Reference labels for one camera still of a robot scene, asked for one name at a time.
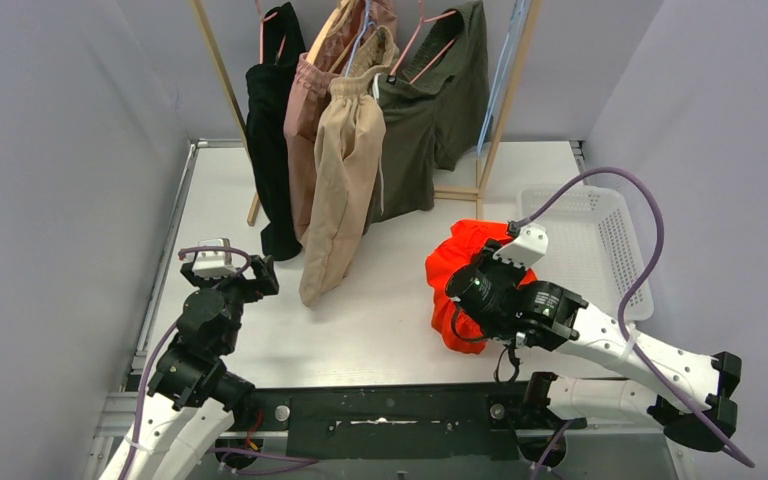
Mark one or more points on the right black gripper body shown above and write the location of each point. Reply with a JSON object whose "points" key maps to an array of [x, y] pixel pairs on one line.
{"points": [[504, 270]]}

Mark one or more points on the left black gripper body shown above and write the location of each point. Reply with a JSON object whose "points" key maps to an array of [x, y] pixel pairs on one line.
{"points": [[261, 277]]}

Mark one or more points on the orange shorts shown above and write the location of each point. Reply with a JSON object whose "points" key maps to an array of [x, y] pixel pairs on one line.
{"points": [[466, 239]]}

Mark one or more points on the light blue wire hanger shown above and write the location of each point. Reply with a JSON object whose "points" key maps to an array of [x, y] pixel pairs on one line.
{"points": [[501, 74]]}

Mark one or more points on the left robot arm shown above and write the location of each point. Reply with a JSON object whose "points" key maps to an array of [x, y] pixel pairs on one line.
{"points": [[186, 395]]}

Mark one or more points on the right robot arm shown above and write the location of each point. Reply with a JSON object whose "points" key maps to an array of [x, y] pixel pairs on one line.
{"points": [[655, 384]]}

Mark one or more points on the beige shorts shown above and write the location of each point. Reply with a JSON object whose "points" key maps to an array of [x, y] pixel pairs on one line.
{"points": [[347, 154]]}

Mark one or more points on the olive green shorts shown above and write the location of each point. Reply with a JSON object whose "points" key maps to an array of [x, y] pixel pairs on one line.
{"points": [[431, 124]]}

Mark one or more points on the black shorts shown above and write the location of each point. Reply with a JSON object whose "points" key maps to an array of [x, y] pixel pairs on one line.
{"points": [[268, 89]]}

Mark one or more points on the wooden hanger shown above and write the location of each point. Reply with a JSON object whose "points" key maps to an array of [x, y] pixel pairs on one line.
{"points": [[321, 54]]}

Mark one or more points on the pink hanger on black shorts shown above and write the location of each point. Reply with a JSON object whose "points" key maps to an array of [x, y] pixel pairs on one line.
{"points": [[272, 34]]}

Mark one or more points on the pink hanger on green shorts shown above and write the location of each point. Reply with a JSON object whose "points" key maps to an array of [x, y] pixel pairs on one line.
{"points": [[433, 37]]}

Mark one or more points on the pink shorts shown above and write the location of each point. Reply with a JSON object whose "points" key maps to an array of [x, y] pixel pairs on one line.
{"points": [[309, 97]]}

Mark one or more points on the blue hanger on beige shorts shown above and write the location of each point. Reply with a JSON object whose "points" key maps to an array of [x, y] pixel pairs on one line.
{"points": [[367, 23]]}

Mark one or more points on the wooden clothes rack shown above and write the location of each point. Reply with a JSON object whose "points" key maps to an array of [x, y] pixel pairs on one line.
{"points": [[484, 163]]}

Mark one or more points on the white plastic basket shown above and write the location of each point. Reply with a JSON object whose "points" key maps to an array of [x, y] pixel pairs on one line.
{"points": [[593, 248]]}

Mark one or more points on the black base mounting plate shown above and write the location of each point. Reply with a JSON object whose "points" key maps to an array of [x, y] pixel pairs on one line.
{"points": [[400, 422]]}

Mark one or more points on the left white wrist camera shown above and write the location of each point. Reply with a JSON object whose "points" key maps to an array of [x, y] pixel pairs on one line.
{"points": [[213, 264]]}

